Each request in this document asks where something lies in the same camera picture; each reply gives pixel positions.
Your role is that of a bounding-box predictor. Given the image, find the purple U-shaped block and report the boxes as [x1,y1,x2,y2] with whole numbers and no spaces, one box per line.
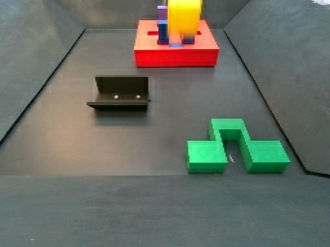
[157,5,167,20]

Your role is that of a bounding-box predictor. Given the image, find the green U-shaped block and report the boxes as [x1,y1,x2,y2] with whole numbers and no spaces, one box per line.
[187,119,289,174]

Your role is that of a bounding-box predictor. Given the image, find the yellow long block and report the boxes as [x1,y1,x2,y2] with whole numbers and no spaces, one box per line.
[167,0,201,37]

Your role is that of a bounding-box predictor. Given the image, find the black angled bracket stand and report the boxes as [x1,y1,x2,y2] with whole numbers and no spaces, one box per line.
[86,75,149,109]

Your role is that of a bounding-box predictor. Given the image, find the red board with slots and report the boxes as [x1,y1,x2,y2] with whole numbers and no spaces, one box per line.
[133,20,219,68]

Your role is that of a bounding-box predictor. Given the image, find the dark blue U-shaped block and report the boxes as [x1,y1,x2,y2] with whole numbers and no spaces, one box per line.
[157,19,195,47]

